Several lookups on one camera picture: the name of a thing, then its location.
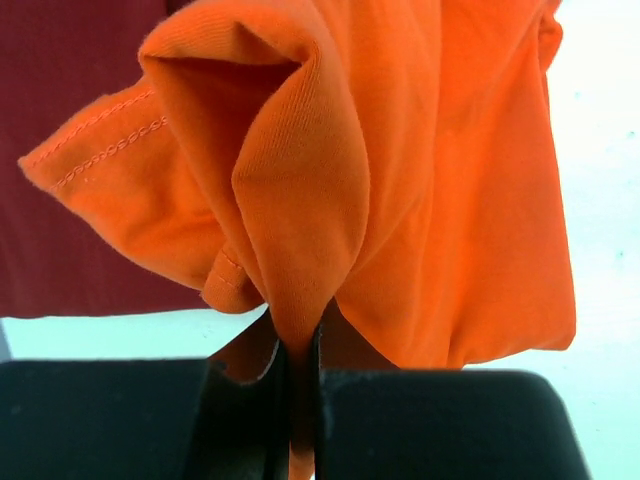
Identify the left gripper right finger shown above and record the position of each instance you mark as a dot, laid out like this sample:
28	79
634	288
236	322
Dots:
375	420

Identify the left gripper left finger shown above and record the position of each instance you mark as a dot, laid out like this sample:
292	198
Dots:
223	417

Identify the orange t shirt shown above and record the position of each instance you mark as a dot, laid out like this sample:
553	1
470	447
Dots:
393	157

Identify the folded dark red shirt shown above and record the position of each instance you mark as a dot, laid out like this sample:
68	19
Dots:
56	56

